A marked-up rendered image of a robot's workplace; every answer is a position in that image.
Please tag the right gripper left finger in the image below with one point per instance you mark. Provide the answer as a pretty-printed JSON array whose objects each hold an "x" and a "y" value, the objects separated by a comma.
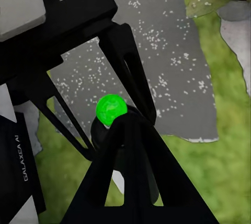
[{"x": 88, "y": 204}]

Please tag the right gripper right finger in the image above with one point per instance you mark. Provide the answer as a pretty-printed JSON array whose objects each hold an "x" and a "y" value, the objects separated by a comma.
[{"x": 182, "y": 202}]

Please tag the insectifuge atomizer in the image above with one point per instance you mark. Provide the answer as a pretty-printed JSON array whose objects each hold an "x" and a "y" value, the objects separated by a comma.
[{"x": 108, "y": 108}]

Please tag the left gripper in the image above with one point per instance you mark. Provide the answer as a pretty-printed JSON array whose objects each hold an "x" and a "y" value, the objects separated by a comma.
[{"x": 68, "y": 24}]

